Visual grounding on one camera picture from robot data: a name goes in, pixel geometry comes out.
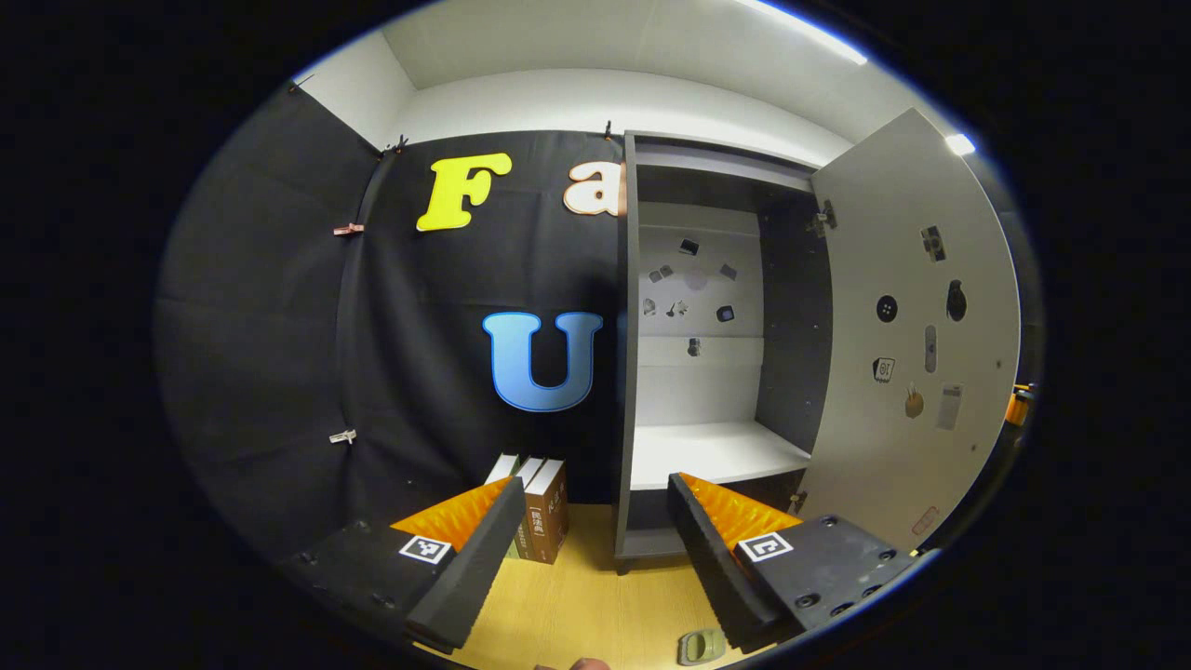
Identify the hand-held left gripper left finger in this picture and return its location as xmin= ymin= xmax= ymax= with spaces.
xmin=296 ymin=476 xmax=527 ymax=654

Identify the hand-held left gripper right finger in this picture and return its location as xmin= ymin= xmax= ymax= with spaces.
xmin=666 ymin=472 xmax=922 ymax=655

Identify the grey cabinet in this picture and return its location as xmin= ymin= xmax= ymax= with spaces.
xmin=614 ymin=130 xmax=835 ymax=574

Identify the dark brown book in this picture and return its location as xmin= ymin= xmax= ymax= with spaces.
xmin=524 ymin=458 xmax=569 ymax=566

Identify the light brown book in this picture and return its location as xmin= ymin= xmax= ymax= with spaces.
xmin=512 ymin=456 xmax=548 ymax=561

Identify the black backdrop cloth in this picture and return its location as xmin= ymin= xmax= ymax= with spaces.
xmin=154 ymin=79 xmax=626 ymax=578

